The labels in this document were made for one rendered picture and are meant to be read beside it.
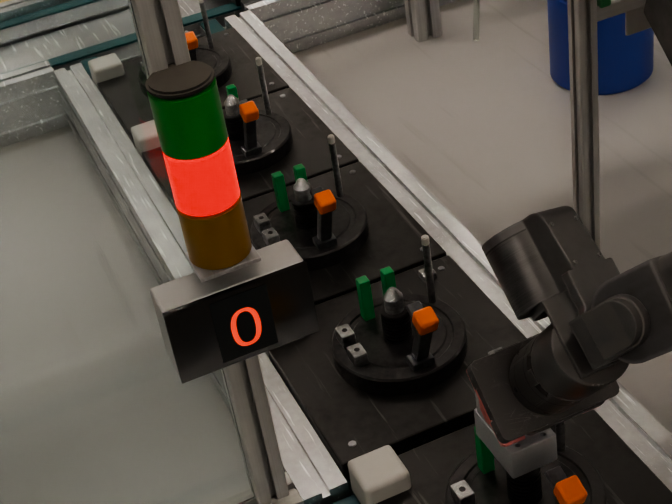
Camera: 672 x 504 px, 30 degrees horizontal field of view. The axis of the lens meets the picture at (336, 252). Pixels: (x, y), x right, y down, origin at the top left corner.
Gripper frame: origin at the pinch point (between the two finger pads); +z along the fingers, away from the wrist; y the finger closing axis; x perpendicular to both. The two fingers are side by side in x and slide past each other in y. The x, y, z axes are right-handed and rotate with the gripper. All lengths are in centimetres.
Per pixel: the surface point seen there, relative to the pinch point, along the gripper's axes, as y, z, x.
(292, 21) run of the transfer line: -24, 88, -79
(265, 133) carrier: -4, 54, -49
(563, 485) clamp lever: 0.1, -3.0, 7.8
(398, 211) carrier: -11, 40, -29
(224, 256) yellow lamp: 18.8, -7.8, -18.0
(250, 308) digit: 17.8, -3.7, -14.4
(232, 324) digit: 19.5, -3.1, -13.9
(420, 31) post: -43, 84, -69
